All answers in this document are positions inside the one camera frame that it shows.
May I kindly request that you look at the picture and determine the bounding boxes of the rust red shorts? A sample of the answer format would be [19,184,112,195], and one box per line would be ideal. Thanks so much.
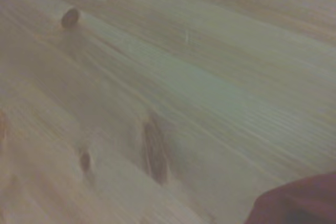
[244,171,336,224]

